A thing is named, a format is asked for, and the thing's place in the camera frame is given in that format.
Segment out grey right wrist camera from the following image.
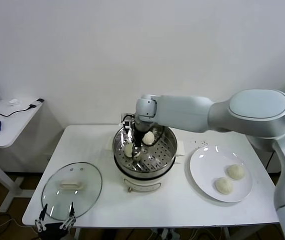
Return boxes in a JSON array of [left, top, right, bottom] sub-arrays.
[[121, 113, 136, 136]]

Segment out white round plate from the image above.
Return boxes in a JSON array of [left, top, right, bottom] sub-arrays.
[[189, 145, 253, 203]]

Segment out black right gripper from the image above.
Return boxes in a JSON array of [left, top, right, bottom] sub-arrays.
[[125, 124, 150, 161]]

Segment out white side desk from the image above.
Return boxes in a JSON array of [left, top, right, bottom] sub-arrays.
[[0, 99, 45, 213]]

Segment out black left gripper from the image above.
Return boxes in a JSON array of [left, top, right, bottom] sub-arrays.
[[34, 201, 77, 240]]

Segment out white power strip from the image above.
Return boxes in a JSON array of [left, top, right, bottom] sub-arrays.
[[154, 228, 181, 240]]

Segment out white steamed baozi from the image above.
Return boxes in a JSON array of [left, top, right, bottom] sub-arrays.
[[214, 177, 234, 195], [124, 143, 135, 158], [226, 164, 247, 181], [142, 131, 155, 146]]

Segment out black usb cable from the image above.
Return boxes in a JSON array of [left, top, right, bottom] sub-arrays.
[[0, 98, 45, 118]]

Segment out white electric cooker base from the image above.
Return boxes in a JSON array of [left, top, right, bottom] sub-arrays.
[[113, 154, 181, 194]]

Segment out glass pot lid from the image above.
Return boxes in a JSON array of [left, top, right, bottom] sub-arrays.
[[41, 161, 103, 221]]

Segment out perforated steel steamer basket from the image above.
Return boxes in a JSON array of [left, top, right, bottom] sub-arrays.
[[105, 119, 185, 179]]

